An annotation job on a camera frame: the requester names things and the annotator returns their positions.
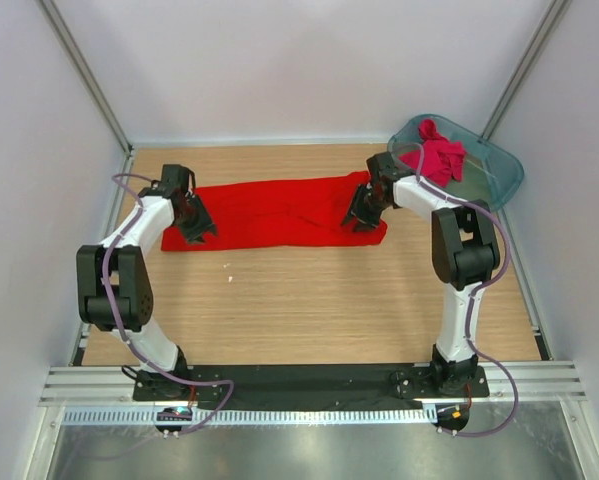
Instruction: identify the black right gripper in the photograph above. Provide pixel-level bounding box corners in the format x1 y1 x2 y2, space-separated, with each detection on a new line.
341 183 390 233

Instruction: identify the red t shirt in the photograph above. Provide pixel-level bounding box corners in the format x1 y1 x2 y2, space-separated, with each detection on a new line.
161 171 388 252

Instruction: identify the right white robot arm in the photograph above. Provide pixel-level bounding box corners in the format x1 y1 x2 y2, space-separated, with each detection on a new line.
342 152 500 396

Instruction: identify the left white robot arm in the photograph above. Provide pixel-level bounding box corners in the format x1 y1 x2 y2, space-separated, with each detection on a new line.
76 164 217 400

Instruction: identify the magenta t shirt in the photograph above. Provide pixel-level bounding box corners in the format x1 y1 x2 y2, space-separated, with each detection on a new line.
418 119 467 188

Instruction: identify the teal plastic bin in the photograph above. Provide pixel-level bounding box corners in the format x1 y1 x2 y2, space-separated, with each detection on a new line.
387 114 524 211

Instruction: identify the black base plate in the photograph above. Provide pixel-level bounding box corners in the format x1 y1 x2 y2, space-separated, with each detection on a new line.
121 363 490 412

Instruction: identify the white slotted cable duct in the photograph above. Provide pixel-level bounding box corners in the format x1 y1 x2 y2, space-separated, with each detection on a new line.
62 405 437 427

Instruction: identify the left aluminium corner post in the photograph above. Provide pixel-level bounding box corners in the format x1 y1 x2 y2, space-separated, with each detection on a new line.
36 0 133 156

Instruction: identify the aluminium corner post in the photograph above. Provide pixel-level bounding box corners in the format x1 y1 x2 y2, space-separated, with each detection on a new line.
36 0 133 156
481 0 572 140

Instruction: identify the aluminium front rail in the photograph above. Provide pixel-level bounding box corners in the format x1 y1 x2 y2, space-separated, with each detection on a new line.
38 361 586 407

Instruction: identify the right aluminium corner post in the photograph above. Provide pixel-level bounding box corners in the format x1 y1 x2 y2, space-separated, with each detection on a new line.
481 0 572 140

